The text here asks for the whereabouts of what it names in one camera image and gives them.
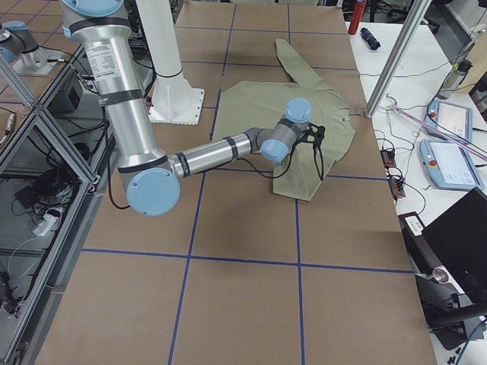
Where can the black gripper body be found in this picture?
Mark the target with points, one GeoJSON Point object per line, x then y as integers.
{"type": "Point", "coordinates": [303, 134]}

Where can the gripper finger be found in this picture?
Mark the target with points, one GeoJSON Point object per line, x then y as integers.
{"type": "Point", "coordinates": [321, 164]}
{"type": "Point", "coordinates": [316, 151]}

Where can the olive green long-sleeve shirt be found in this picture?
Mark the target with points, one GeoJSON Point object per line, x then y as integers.
{"type": "Point", "coordinates": [306, 98]}

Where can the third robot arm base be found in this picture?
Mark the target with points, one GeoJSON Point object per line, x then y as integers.
{"type": "Point", "coordinates": [21, 50]}

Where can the orange black usb hub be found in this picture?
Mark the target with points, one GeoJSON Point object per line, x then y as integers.
{"type": "Point", "coordinates": [388, 158]}

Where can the folded dark blue umbrella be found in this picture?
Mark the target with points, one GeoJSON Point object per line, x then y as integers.
{"type": "Point", "coordinates": [370, 39]}

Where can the near teach pendant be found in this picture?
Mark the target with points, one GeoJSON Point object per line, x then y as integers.
{"type": "Point", "coordinates": [449, 166]}

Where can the teach pendant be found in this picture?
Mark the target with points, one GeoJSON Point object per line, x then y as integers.
{"type": "Point", "coordinates": [449, 166]}
{"type": "Point", "coordinates": [455, 118]}

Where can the red cylinder bottle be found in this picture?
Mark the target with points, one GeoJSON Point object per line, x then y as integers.
{"type": "Point", "coordinates": [357, 15]}

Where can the black box with label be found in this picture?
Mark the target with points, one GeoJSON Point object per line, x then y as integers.
{"type": "Point", "coordinates": [421, 253]}

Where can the far teach pendant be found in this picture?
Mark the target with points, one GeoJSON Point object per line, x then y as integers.
{"type": "Point", "coordinates": [455, 118]}

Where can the grey water bottle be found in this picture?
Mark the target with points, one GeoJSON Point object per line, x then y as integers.
{"type": "Point", "coordinates": [454, 78]}

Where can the black monitor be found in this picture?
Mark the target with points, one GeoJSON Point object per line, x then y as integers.
{"type": "Point", "coordinates": [458, 239]}

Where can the white stick tool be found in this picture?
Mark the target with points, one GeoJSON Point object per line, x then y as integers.
{"type": "Point", "coordinates": [439, 130]}

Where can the white camera column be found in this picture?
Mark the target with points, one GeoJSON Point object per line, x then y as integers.
{"type": "Point", "coordinates": [173, 99]}

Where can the aluminium frame post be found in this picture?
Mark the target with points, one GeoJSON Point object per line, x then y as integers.
{"type": "Point", "coordinates": [413, 20]}

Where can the aluminium frame rack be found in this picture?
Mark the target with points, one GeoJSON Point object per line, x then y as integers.
{"type": "Point", "coordinates": [52, 159]}

